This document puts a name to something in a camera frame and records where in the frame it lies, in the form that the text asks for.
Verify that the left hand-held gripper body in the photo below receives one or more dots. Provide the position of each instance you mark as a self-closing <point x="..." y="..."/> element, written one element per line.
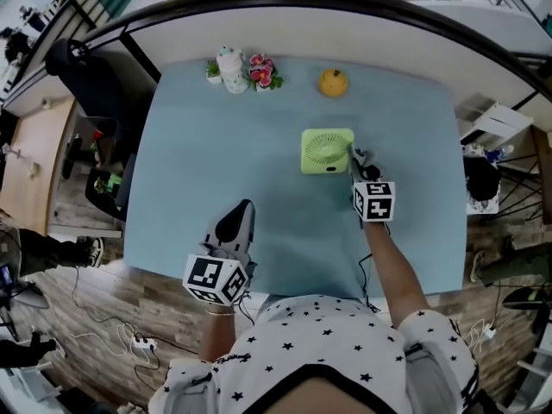
<point x="214" y="275"/>

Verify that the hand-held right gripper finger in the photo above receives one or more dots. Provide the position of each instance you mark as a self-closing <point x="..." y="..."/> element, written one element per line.
<point x="353" y="160"/>

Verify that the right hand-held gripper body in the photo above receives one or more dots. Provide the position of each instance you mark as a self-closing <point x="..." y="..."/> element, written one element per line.
<point x="373" y="201"/>

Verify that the green square fan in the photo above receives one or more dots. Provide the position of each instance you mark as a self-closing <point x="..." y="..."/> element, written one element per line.
<point x="325" y="151"/>

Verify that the person's right forearm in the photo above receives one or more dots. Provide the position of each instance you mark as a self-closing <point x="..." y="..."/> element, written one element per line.
<point x="394" y="270"/>

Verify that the person's left forearm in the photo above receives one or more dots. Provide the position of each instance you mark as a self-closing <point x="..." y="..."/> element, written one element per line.
<point x="220" y="334"/>

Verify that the yellow round ornament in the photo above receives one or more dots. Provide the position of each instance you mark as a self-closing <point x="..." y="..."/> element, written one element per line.
<point x="333" y="83"/>

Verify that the white power strip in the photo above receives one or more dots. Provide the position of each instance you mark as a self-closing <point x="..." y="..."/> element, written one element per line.
<point x="144" y="343"/>

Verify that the black bag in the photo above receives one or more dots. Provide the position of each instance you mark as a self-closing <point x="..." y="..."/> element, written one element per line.
<point x="481" y="175"/>

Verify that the pink flower pot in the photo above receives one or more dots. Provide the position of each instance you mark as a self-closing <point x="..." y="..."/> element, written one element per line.
<point x="264" y="73"/>

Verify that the white star-print shirt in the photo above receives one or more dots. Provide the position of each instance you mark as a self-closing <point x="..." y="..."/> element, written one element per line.
<point x="310" y="356"/>

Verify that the black waste bin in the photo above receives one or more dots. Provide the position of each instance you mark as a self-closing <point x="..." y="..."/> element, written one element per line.
<point x="103" y="192"/>

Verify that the white desk partition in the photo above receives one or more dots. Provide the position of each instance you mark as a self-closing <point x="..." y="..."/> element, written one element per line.
<point x="302" y="37"/>

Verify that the white storage rack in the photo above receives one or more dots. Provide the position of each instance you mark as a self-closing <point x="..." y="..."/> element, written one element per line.
<point x="496" y="121"/>

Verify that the small green potted plant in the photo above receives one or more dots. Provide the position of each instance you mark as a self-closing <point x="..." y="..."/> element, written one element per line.
<point x="212" y="70"/>

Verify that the wooden side desk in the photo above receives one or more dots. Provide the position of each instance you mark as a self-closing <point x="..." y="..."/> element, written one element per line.
<point x="36" y="162"/>

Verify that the black office chair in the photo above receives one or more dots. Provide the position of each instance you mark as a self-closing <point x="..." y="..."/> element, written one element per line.
<point x="84" y="73"/>

